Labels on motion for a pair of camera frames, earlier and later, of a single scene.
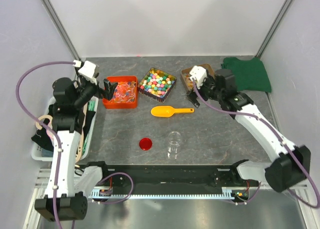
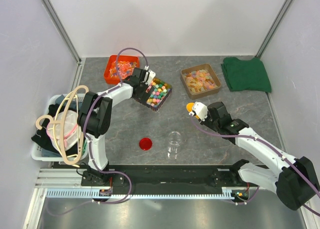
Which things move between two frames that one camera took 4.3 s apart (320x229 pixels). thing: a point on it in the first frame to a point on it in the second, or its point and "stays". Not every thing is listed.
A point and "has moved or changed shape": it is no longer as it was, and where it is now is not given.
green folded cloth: x=250 y=74 stays
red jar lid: x=145 y=144 stays
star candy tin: x=157 y=85 has moved or changed shape
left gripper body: x=87 y=91 to x=142 y=96
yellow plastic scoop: x=166 y=111 to x=189 y=108
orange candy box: x=125 y=96 has moved or changed shape
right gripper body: x=208 y=90 to x=209 y=123
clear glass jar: x=174 y=138 stays
